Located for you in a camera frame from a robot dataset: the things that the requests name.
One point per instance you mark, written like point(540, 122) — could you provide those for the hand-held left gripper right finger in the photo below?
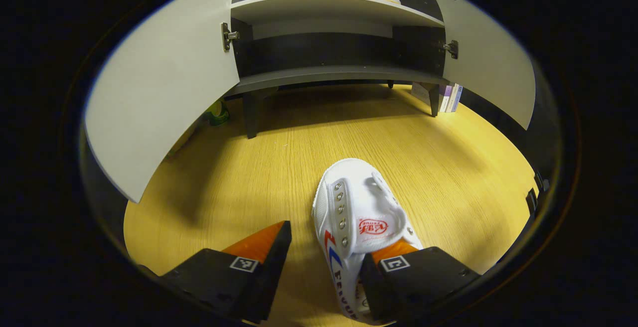
point(371, 287)

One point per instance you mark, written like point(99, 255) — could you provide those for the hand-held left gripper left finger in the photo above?
point(274, 272)

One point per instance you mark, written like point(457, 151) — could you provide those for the white shoe cabinet door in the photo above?
point(159, 92)
point(488, 58)

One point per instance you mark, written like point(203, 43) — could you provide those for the white and grey shoe cabinet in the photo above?
point(324, 5)

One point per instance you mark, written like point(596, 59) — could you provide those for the metal door hinge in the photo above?
point(227, 35)
point(452, 49)

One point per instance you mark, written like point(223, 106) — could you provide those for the yellow plush toy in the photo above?
point(218, 115)

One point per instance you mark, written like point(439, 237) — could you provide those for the purple book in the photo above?
point(445, 97)

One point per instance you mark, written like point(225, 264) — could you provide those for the white book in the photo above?
point(456, 97)

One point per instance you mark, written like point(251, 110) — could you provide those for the black backdrop cloth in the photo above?
point(546, 132)

